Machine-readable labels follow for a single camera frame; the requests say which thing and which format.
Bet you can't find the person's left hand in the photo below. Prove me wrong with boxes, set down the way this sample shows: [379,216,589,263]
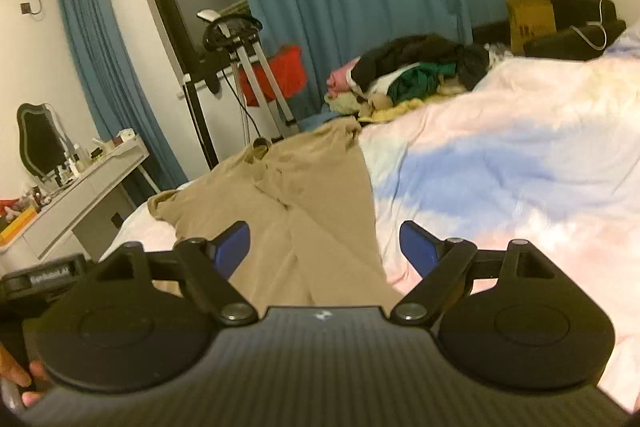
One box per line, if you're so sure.
[0,342,51,408]

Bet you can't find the silver exercise machine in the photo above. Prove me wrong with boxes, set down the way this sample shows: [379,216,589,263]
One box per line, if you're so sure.
[182,9,301,168]

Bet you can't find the narrow blue curtain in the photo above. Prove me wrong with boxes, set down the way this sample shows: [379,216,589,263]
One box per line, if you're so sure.
[50,0,188,188]

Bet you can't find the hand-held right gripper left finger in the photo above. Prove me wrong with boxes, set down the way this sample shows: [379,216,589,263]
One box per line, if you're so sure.
[97,221,259,326]

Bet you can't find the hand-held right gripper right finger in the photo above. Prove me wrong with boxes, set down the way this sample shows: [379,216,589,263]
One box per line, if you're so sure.
[390,221,556,326]

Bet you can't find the red cloth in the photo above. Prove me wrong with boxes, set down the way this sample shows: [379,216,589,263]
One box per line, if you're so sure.
[237,45,306,108]

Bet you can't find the yellow organizer tray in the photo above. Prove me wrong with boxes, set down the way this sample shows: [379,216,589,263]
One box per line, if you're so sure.
[0,199,41,245]

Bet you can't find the white dressing table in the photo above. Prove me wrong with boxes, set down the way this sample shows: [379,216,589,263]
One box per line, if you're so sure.
[0,139,151,268]

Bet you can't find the wavy framed mirror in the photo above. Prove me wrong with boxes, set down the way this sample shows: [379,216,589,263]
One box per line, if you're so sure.
[16,103,73,180]

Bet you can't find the brown paper bag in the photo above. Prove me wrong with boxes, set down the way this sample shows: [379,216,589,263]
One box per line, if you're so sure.
[506,0,557,52]

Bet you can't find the group of cosmetic bottles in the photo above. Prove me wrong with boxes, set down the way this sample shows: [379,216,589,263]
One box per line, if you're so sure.
[52,142,108,185]

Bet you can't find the pile of clothes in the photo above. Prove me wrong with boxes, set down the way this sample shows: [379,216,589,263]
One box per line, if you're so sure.
[325,33,511,122]

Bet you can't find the pastel tie-dye blanket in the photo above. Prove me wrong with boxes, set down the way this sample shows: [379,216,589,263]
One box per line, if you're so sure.
[107,22,640,413]

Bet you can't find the black sofa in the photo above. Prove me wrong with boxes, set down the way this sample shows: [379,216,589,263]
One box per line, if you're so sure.
[472,0,627,62]

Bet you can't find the tan printed t-shirt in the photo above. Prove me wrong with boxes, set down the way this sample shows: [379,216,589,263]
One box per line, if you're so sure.
[147,117,403,305]

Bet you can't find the white cable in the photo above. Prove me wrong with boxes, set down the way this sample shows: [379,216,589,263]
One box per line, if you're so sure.
[570,0,626,48]

